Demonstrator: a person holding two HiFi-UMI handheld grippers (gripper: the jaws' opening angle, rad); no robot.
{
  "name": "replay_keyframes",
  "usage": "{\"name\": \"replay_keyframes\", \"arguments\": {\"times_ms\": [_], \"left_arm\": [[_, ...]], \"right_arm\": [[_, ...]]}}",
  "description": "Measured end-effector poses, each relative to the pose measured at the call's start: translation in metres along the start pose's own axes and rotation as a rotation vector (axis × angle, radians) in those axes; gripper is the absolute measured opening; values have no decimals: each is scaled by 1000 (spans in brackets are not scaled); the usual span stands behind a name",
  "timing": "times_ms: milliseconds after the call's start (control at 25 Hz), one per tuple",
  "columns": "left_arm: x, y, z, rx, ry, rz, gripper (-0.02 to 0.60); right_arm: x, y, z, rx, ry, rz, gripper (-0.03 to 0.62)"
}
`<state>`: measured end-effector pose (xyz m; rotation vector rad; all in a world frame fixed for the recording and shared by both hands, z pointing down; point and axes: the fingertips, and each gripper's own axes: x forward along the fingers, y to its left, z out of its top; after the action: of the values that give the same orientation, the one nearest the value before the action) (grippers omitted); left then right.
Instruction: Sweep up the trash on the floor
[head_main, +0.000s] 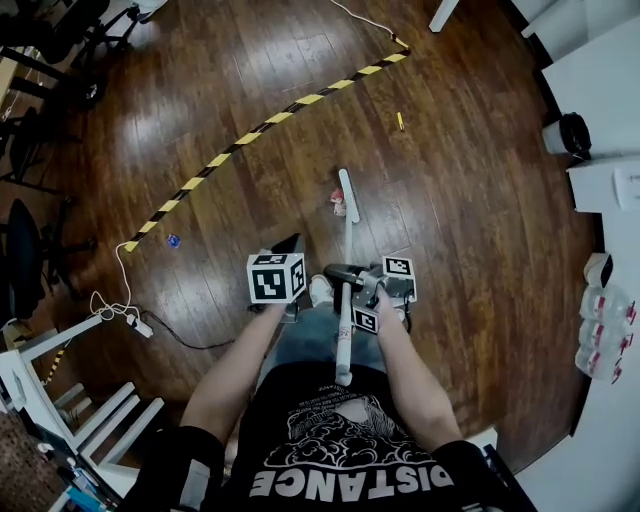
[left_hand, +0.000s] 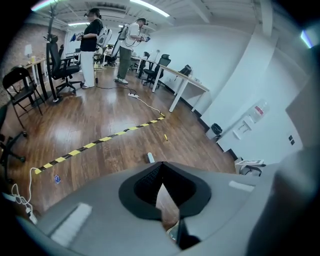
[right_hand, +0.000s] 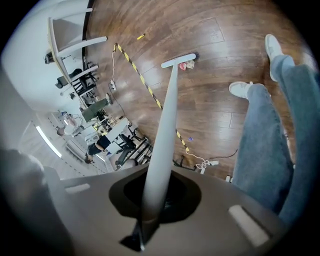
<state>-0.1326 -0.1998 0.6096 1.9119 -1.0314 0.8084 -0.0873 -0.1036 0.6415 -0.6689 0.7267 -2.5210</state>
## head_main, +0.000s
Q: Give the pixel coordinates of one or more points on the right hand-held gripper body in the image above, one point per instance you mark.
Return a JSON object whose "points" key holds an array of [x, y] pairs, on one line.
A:
{"points": [[398, 266]]}

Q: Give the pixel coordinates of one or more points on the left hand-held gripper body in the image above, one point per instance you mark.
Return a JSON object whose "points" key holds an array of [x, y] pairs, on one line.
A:
{"points": [[272, 280]]}

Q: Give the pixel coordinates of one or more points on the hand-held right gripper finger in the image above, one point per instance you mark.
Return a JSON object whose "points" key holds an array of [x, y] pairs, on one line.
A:
{"points": [[332, 271]]}

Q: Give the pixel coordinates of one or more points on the paper ball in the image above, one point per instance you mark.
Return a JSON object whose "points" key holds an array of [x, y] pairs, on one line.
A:
{"points": [[340, 210]]}

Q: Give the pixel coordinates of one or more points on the white broom with grey bristles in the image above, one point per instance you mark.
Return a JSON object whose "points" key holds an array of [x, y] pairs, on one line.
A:
{"points": [[345, 350]]}

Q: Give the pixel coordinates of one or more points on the small blue scrap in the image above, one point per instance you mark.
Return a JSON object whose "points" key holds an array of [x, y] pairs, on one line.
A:
{"points": [[173, 241]]}

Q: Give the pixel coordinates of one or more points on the small yellow scrap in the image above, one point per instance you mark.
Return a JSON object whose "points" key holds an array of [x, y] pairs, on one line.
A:
{"points": [[400, 121]]}

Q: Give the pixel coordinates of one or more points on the person's left forearm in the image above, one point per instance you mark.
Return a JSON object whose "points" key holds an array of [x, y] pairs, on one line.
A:
{"points": [[235, 375]]}

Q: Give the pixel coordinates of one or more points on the person's right forearm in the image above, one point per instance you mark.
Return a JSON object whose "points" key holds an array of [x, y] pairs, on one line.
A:
{"points": [[415, 385]]}

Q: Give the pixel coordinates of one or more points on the person's right hand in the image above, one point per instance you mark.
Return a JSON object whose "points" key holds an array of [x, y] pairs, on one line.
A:
{"points": [[386, 305]]}

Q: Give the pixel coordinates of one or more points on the white sneaker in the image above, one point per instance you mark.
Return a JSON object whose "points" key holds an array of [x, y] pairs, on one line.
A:
{"points": [[320, 289]]}

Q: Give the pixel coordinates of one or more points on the blue jeans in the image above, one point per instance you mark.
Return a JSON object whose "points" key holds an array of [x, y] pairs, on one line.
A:
{"points": [[315, 340]]}

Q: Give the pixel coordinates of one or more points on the white power strip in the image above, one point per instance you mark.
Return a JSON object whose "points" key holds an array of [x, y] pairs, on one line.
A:
{"points": [[141, 327]]}

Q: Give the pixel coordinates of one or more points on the long yellow black floor tape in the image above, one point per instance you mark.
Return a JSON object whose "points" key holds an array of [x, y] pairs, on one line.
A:
{"points": [[250, 137]]}

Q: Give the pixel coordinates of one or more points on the black printed t-shirt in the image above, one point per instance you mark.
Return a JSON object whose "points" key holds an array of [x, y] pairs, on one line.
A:
{"points": [[345, 450]]}

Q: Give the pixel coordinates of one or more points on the small white appliance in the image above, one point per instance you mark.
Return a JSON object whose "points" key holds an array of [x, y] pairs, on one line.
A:
{"points": [[600, 270]]}

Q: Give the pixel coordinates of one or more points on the clear water jug red label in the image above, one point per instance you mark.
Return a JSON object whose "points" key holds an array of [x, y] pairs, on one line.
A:
{"points": [[607, 302], [597, 365], [602, 335]]}

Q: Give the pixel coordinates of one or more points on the white desk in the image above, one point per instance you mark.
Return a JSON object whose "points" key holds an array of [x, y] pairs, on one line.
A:
{"points": [[65, 337]]}

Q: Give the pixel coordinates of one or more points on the white water dispenser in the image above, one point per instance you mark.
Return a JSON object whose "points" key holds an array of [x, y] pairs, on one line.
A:
{"points": [[600, 185]]}

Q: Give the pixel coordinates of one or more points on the white bin with black bag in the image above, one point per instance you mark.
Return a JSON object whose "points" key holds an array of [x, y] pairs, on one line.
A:
{"points": [[575, 132]]}

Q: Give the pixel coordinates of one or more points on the short yellow black floor tape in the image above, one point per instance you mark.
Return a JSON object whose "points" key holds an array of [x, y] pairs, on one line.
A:
{"points": [[56, 367]]}

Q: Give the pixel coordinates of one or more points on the black office chair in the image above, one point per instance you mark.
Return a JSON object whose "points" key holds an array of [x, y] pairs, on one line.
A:
{"points": [[22, 250], [75, 20]]}

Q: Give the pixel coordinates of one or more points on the wooden desk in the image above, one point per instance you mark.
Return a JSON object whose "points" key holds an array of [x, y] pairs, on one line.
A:
{"points": [[10, 80]]}

